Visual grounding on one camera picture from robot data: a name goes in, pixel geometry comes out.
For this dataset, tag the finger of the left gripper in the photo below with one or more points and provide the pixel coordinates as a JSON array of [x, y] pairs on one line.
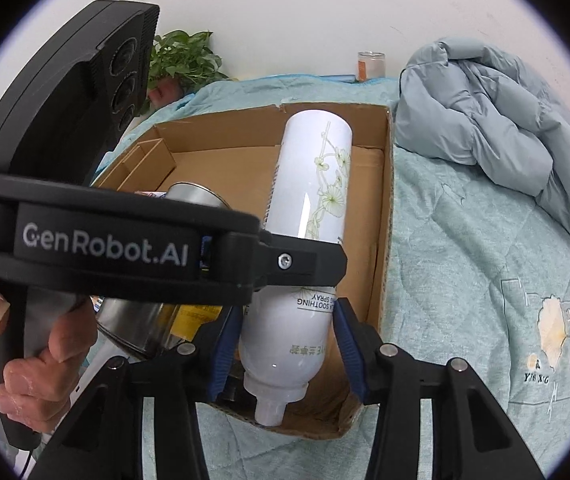
[[292, 261], [205, 253]]

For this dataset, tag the potted green plant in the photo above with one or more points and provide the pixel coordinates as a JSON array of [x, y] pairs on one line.
[[181, 63]]

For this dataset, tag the light green quilt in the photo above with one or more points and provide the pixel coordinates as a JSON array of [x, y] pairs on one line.
[[473, 268]]

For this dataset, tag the brown cardboard box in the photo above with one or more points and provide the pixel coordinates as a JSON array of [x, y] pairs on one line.
[[234, 154]]

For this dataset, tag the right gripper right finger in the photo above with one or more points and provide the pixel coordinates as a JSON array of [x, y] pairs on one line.
[[473, 438]]

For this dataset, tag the grey-blue puffer jacket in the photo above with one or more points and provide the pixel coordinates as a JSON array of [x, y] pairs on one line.
[[468, 102]]

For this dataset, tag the silver metal can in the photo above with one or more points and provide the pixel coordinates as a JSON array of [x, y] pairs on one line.
[[146, 323]]

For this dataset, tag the white spray bottle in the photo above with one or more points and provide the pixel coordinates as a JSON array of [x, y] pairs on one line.
[[285, 329]]

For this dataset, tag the orange label glass jar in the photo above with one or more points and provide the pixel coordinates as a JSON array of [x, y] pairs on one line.
[[371, 65]]

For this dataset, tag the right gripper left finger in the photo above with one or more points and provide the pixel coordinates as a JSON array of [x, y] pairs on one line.
[[102, 435]]

